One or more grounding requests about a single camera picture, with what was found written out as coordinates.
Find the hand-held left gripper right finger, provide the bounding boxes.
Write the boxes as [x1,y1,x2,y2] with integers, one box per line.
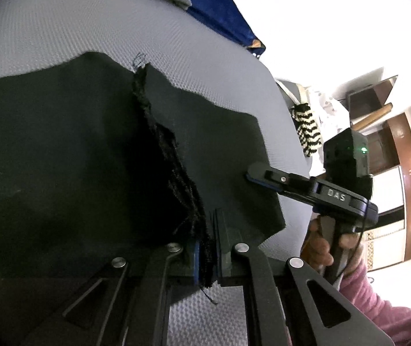
[213,207,395,346]

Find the black pants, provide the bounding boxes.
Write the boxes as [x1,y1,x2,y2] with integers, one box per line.
[0,51,287,296]

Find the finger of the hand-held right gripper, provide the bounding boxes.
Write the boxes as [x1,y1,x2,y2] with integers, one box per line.
[247,177,318,204]
[246,163,316,190]

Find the person's right hand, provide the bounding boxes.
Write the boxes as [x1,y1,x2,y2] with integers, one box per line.
[301,219,365,278]

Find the brown wooden cabinet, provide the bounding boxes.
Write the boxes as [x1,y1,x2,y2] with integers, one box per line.
[346,75,400,128]

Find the black and white striped cloth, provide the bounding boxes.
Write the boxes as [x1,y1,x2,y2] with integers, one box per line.
[291,103,323,158]

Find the person's right forearm pink sleeve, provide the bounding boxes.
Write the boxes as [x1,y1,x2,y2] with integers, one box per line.
[339,249,411,346]

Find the white patterned cloth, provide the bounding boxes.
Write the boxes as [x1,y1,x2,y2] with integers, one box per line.
[275,79,352,143]

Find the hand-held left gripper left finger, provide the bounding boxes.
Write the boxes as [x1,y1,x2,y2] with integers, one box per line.
[20,240,202,346]

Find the blue floral blanket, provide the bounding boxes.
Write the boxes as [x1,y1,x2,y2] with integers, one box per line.
[108,0,267,57]

